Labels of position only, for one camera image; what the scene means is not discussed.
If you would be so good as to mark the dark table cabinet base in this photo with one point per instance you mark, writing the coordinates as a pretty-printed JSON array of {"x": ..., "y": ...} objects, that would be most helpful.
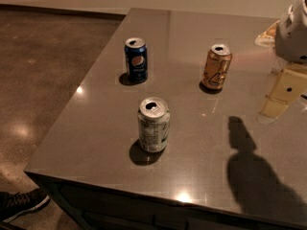
[{"x": 99, "y": 208}]

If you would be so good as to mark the blue Pepsi can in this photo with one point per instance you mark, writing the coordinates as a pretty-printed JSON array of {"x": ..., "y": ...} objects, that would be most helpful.
[{"x": 136, "y": 59}]

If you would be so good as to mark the black sneaker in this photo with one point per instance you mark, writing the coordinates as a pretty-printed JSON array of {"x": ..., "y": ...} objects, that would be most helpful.
[{"x": 13, "y": 206}]

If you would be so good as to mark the white green 7up can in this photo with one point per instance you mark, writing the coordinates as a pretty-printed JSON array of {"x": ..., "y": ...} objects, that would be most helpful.
[{"x": 153, "y": 124}]

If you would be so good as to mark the orange soda can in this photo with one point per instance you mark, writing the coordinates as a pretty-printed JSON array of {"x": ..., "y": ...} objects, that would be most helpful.
[{"x": 216, "y": 67}]

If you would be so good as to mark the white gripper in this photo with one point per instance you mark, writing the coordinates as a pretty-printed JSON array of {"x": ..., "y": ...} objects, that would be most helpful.
[{"x": 294, "y": 38}]

